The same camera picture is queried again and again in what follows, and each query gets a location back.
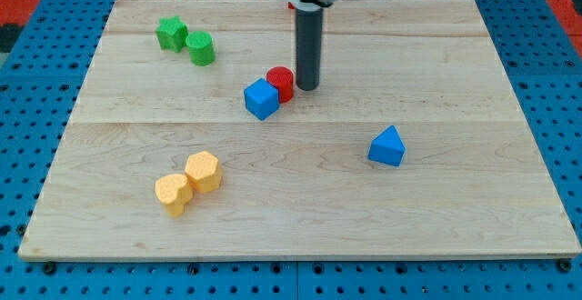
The yellow heart block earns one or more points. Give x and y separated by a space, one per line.
174 192

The green cylinder block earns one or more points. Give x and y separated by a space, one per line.
201 48

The green star block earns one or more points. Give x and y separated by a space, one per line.
172 33

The blue triangle block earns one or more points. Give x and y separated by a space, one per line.
387 148

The yellow hexagon block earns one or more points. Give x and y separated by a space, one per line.
204 172

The blue cube block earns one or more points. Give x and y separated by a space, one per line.
261 99

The red cylinder block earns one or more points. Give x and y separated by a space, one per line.
282 79

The wooden board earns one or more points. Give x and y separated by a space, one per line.
298 185

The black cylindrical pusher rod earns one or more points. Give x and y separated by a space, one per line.
308 48

